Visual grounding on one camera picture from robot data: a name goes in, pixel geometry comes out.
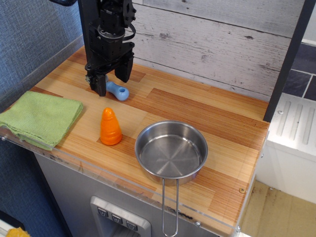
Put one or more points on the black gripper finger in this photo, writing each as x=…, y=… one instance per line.
x=97, y=82
x=123, y=71

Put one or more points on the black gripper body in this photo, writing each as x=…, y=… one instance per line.
x=108, y=51

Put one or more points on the blue spoon with grey bowl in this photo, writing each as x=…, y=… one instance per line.
x=120, y=92

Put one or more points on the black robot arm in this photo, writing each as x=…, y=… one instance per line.
x=115, y=15

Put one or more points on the orange toy carrot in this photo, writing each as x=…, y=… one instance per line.
x=110, y=131

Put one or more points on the green folded cloth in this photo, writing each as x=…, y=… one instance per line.
x=40, y=119

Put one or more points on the clear acrylic edge guard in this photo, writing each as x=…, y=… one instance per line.
x=216, y=197

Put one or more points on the silver dispenser button panel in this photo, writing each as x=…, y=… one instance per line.
x=114, y=221

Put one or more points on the yellow object at corner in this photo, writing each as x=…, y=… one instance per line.
x=17, y=232

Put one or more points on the white ridged sink unit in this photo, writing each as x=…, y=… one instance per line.
x=288, y=159

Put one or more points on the dark grey left post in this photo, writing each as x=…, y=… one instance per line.
x=88, y=11

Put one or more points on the dark grey post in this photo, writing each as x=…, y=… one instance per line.
x=298, y=34
x=88, y=11

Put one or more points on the steel pot with wire handle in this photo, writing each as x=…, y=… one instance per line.
x=171, y=153

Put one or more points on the dark grey right post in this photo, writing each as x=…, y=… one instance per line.
x=298, y=34

